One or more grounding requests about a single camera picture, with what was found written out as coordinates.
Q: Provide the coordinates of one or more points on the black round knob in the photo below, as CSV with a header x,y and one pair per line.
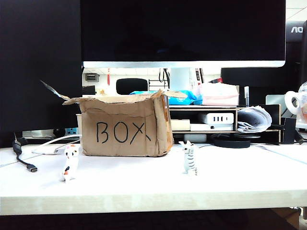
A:
x,y
59,132

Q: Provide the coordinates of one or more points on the black monitor screen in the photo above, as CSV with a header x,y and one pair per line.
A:
x,y
36,60

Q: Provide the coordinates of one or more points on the white multi-port charger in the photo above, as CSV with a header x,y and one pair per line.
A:
x,y
207,118

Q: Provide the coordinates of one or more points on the red hanging knot ornament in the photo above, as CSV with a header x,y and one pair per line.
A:
x,y
108,77

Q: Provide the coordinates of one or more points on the white ceramic mug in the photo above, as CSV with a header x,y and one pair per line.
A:
x,y
289,98

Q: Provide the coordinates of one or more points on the grey wall box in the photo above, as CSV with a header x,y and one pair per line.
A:
x,y
91,77

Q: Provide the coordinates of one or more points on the beige small box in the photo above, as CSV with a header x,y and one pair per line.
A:
x,y
180,124

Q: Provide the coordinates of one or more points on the black small box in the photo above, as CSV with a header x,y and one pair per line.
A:
x,y
288,129

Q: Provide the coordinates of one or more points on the silver metal stand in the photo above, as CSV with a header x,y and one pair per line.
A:
x,y
274,99

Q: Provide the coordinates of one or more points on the flat white box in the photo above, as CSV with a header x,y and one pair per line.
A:
x,y
202,127

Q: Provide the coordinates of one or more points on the rolled stack of papers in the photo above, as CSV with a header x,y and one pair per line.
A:
x,y
253,117

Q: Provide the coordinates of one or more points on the large silver-bezel monitor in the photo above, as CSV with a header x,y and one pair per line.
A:
x,y
182,28

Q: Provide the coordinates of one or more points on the pink tissue pack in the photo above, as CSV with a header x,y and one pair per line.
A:
x,y
219,95

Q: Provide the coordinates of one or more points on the wooden desk shelf organizer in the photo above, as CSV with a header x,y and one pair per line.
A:
x,y
205,108

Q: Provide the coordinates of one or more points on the blue wet wipes pack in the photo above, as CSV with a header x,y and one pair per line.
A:
x,y
182,99

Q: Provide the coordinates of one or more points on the brown cardboard carton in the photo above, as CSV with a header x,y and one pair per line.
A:
x,y
287,216

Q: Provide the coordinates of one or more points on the power strip with blue socket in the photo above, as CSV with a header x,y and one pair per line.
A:
x,y
70,131

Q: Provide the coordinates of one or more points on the calico cat figurine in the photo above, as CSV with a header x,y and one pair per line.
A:
x,y
71,163

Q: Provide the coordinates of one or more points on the black office chair back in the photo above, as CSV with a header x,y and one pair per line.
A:
x,y
132,86

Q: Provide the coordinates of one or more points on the grey striped cat figurine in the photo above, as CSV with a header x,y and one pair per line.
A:
x,y
190,158

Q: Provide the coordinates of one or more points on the brown cardboard box marked BOX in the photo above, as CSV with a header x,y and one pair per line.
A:
x,y
108,115

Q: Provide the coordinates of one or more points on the black AOC monitor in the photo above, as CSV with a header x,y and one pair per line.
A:
x,y
296,30

